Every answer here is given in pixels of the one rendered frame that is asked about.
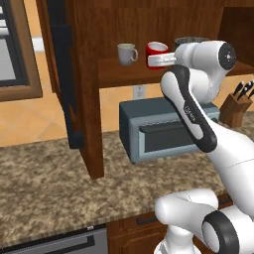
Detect black drawer handle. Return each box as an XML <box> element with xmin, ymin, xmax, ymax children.
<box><xmin>135</xmin><ymin>214</ymin><xmax>160</xmax><ymax>226</ymax></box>

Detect wooden knife block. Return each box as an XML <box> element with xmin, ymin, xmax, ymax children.
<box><xmin>218</xmin><ymin>93</ymin><xmax>254</xmax><ymax>129</ymax></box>

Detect wooden-framed window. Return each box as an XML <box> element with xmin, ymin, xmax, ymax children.
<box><xmin>0</xmin><ymin>0</ymin><xmax>44</xmax><ymax>103</ymax></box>

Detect grey dishwasher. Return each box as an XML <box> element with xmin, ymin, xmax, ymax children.
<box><xmin>0</xmin><ymin>223</ymin><xmax>109</xmax><ymax>254</ymax></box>

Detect white wall outlet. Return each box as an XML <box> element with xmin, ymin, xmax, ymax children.
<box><xmin>132</xmin><ymin>83</ymin><xmax>147</xmax><ymax>100</ymax></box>

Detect dark-faced wooden cabinet door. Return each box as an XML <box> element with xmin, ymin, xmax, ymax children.
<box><xmin>35</xmin><ymin>0</ymin><xmax>84</xmax><ymax>150</ymax></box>

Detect blue-grey toaster oven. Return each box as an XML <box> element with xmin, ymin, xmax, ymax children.
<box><xmin>118</xmin><ymin>96</ymin><xmax>221</xmax><ymax>165</ymax></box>

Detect wooden drawer front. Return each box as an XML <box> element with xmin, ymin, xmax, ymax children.
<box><xmin>117</xmin><ymin>193</ymin><xmax>234</xmax><ymax>234</ymax></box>

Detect wooden base cabinet door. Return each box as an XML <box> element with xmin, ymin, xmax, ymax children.
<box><xmin>106</xmin><ymin>227</ymin><xmax>171</xmax><ymax>254</ymax></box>

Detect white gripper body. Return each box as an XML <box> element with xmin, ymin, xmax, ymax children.
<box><xmin>147</xmin><ymin>53</ymin><xmax>178</xmax><ymax>69</ymax></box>

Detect wooden wall cabinet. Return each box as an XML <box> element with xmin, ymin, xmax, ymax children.
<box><xmin>63</xmin><ymin>0</ymin><xmax>254</xmax><ymax>89</ymax></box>

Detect white mug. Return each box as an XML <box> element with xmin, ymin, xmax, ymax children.
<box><xmin>117</xmin><ymin>43</ymin><xmax>139</xmax><ymax>66</ymax></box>

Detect red mug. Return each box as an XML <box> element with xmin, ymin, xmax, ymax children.
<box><xmin>146</xmin><ymin>41</ymin><xmax>170</xmax><ymax>70</ymax></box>

